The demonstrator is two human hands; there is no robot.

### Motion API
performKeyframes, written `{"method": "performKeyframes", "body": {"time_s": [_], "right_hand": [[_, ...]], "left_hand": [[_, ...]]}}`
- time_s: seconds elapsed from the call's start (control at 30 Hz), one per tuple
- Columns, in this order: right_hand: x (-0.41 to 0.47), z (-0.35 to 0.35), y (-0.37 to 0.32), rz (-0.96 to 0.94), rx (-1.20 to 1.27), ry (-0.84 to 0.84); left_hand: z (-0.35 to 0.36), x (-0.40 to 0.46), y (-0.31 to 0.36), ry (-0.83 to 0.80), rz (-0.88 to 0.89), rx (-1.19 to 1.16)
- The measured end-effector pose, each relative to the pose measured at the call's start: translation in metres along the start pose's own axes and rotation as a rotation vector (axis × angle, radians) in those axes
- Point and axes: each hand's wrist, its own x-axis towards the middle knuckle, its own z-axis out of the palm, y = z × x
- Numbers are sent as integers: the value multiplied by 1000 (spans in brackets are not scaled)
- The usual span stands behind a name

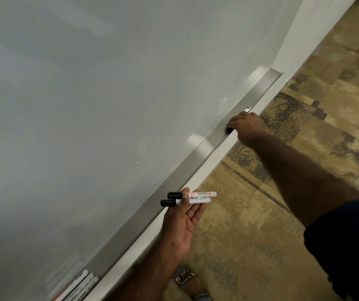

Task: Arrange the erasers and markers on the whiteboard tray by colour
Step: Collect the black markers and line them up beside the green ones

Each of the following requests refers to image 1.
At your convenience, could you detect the white ledge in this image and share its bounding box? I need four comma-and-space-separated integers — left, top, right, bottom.
84, 0, 359, 301

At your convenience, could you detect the white whiteboard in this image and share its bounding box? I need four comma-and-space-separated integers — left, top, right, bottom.
0, 0, 305, 301

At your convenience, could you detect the grey whiteboard tray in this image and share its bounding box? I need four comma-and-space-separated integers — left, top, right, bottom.
80, 68, 284, 281

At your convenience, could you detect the person's right foot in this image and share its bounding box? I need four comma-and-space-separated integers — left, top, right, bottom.
173, 265, 211, 300

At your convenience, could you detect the person's left hand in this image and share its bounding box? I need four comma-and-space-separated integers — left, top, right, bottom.
159, 187, 207, 264

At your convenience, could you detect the black-capped markers group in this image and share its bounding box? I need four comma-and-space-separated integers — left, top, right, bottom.
159, 197, 212, 208
225, 106, 252, 135
167, 191, 218, 200

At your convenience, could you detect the person's right forearm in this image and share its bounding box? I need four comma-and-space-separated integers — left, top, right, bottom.
247, 132, 359, 229

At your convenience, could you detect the black yellow-trim sandal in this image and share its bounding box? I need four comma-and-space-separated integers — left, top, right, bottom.
173, 265, 199, 289

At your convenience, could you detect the person's left forearm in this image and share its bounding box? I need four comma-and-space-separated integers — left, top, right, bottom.
104, 244, 183, 301

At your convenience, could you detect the person's right hand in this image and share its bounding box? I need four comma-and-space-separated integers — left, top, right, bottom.
225, 110, 274, 148

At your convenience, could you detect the dark blue shirt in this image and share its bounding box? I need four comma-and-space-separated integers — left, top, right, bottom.
303, 198, 359, 301

